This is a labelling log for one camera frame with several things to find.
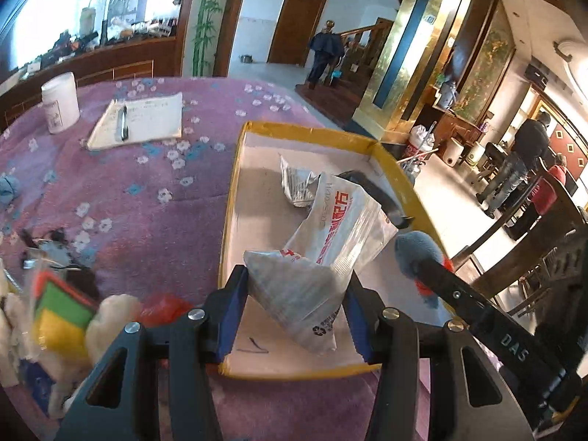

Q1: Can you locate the colourful sponge pack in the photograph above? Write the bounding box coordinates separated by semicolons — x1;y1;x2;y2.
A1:
25;257;99;363

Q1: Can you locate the dark wooden chair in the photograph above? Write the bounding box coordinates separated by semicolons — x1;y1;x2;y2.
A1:
452;161;588;313

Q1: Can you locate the brown wooden door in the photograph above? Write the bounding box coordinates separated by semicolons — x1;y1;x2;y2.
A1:
268;0;329;66

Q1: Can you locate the purple floral tablecloth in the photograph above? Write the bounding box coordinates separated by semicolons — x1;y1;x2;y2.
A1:
0;76;442;441

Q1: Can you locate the white plastic jar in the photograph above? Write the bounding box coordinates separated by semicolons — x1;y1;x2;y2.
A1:
40;72;81;135

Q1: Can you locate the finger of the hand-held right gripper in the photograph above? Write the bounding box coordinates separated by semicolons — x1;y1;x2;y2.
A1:
416;256;547;382

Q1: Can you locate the white bin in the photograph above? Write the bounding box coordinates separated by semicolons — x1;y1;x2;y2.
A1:
443;138;465;167

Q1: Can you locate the broom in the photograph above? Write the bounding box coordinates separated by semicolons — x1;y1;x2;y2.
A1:
396;147;442;168

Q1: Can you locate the gold pillar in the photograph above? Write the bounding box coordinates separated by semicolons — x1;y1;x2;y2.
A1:
354;0;483;141

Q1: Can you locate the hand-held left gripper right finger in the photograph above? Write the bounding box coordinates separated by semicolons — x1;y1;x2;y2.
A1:
342;271;536;441

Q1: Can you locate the silver printed bag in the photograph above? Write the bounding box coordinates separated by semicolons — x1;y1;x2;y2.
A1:
279;155;322;208

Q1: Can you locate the yellow cardboard box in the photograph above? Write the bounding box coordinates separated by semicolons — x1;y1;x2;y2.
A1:
217;121;453;382

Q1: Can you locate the bamboo painted panel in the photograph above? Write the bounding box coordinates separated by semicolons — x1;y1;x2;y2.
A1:
190;0;230;76

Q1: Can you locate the black fabric piece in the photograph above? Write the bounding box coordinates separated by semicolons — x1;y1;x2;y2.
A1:
337;170;414;230

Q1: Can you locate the clear plastic bag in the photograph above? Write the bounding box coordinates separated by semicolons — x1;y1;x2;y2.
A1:
243;249;356;355

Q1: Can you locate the red crinkly bag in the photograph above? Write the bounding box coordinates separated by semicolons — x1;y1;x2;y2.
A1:
140;294;194;329

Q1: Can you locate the person in dark clothes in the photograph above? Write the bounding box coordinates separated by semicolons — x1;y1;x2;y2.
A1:
307;21;345;90

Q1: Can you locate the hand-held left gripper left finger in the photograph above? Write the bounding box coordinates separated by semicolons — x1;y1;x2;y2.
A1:
55;264;251;441

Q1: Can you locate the white bag with red print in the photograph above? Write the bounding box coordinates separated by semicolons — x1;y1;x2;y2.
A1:
282;171;399;269

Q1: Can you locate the blue-grey crumpled cloth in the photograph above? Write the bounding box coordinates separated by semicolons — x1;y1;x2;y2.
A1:
0;175;21;212

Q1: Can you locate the framed landscape painting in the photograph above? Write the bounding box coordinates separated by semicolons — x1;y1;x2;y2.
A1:
452;0;517;122

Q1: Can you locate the wooden mirror sideboard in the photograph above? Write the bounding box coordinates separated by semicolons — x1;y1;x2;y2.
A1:
0;0;203;129

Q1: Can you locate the black cylindrical motor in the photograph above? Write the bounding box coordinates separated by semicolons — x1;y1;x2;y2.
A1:
21;227;104;299

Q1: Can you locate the white notebook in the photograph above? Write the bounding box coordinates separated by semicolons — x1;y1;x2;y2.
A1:
86;92;184;151

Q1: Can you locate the blue and orange plush toy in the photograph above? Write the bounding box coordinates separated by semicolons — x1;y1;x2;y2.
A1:
394;230;453;308

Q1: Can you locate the wooden staircase railing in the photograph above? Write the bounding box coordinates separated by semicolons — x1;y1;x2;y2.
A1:
340;17;396;83

